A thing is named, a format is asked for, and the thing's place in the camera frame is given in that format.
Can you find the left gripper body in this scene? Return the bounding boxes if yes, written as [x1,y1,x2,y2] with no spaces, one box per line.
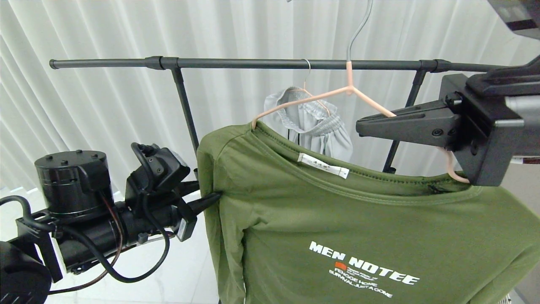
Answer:
[59,202,198,274]

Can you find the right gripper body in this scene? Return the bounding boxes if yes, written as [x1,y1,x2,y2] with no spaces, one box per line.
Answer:
[439,74,540,187]

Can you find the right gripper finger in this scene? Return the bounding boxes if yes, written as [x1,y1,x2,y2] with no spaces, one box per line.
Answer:
[394,100,450,116]
[356,111,462,151]

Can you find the pink clothes hanger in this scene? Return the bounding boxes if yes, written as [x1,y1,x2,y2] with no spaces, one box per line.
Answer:
[291,59,332,117]
[252,0,471,184]

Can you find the pale grey shorts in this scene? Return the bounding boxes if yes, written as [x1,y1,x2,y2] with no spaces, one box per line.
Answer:
[264,87,354,163]

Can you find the green garment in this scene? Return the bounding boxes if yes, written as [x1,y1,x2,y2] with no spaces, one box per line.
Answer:
[196,120,540,304]

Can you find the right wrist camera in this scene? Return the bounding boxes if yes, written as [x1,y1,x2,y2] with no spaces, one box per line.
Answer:
[466,55,540,98]

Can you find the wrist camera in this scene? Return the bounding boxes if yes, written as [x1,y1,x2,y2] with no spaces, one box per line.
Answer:
[125,144,199,212]
[466,55,540,98]

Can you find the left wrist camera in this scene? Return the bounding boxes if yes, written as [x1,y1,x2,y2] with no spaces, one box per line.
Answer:
[125,144,199,212]

